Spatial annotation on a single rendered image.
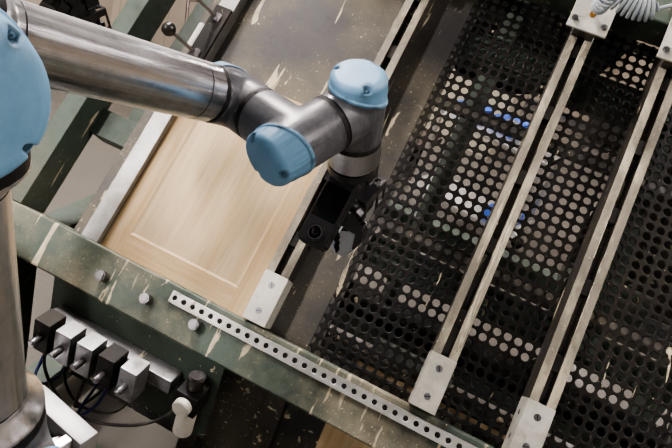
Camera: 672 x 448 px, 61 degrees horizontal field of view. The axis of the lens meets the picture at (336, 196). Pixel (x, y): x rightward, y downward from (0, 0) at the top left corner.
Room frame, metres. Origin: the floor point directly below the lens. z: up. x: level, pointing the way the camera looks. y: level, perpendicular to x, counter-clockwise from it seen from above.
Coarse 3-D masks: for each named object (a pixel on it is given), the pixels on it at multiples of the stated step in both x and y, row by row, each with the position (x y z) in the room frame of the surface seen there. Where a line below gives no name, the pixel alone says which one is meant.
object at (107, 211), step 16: (224, 0) 1.66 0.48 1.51; (240, 0) 1.67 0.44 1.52; (224, 32) 1.62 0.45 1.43; (160, 128) 1.42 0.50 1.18; (144, 144) 1.39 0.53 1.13; (128, 160) 1.36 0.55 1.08; (144, 160) 1.36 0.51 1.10; (128, 176) 1.33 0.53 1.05; (112, 192) 1.30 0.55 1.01; (128, 192) 1.31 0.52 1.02; (112, 208) 1.27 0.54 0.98; (96, 224) 1.24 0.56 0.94; (96, 240) 1.22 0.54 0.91
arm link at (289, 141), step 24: (264, 96) 0.68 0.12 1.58; (240, 120) 0.67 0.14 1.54; (264, 120) 0.65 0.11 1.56; (288, 120) 0.64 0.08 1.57; (312, 120) 0.65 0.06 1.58; (336, 120) 0.66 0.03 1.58; (264, 144) 0.61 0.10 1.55; (288, 144) 0.61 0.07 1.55; (312, 144) 0.63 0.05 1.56; (336, 144) 0.66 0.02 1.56; (264, 168) 0.62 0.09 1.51; (288, 168) 0.61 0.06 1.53; (312, 168) 0.64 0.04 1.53
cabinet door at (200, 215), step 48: (192, 144) 1.41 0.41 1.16; (240, 144) 1.42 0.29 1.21; (144, 192) 1.32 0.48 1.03; (192, 192) 1.33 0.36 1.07; (240, 192) 1.34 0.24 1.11; (288, 192) 1.34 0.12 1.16; (144, 240) 1.25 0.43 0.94; (192, 240) 1.25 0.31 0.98; (240, 240) 1.26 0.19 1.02; (192, 288) 1.18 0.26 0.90; (240, 288) 1.18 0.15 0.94
